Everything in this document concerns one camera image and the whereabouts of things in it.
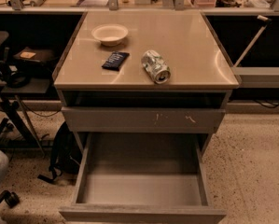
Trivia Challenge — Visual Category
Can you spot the grey drawer cabinet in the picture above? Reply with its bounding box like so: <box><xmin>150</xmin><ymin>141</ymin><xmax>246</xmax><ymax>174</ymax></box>
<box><xmin>54</xmin><ymin>9</ymin><xmax>239</xmax><ymax>149</ymax></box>

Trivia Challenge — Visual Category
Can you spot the open grey bottom drawer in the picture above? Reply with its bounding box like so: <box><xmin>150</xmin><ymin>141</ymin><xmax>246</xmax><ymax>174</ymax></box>
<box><xmin>60</xmin><ymin>133</ymin><xmax>226</xmax><ymax>224</ymax></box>

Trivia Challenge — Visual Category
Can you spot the black bag with tan label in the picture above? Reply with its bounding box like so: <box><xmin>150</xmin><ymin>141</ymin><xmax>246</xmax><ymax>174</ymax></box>
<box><xmin>13</xmin><ymin>47</ymin><xmax>57</xmax><ymax>65</ymax></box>

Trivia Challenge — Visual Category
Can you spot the black backpack on floor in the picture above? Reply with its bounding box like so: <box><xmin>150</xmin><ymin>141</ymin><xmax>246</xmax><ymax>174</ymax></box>
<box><xmin>37</xmin><ymin>122</ymin><xmax>82</xmax><ymax>184</ymax></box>

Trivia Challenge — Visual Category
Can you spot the white paper bowl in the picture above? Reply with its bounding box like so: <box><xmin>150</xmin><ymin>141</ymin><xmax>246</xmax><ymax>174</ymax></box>
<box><xmin>91</xmin><ymin>24</ymin><xmax>129</xmax><ymax>47</ymax></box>

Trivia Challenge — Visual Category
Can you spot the closed grey middle drawer front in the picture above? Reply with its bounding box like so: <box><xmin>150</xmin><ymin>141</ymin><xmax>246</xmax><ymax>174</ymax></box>
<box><xmin>62</xmin><ymin>107</ymin><xmax>225</xmax><ymax>133</ymax></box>

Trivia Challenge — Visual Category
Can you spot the dark blue snack packet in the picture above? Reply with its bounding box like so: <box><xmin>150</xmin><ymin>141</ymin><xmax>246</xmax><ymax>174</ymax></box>
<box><xmin>102</xmin><ymin>51</ymin><xmax>130</xmax><ymax>71</ymax></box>

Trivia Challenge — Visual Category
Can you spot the grey leaning rod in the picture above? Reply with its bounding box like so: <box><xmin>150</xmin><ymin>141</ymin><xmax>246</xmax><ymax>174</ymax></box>
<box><xmin>233</xmin><ymin>15</ymin><xmax>272</xmax><ymax>67</ymax></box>

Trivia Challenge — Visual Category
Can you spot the crushed silver soda can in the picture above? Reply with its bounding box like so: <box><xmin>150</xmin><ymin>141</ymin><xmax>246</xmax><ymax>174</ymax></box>
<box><xmin>141</xmin><ymin>50</ymin><xmax>171</xmax><ymax>84</ymax></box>

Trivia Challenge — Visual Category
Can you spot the black office chair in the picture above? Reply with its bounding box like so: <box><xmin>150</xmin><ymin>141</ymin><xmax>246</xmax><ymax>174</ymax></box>
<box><xmin>0</xmin><ymin>31</ymin><xmax>53</xmax><ymax>213</ymax></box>

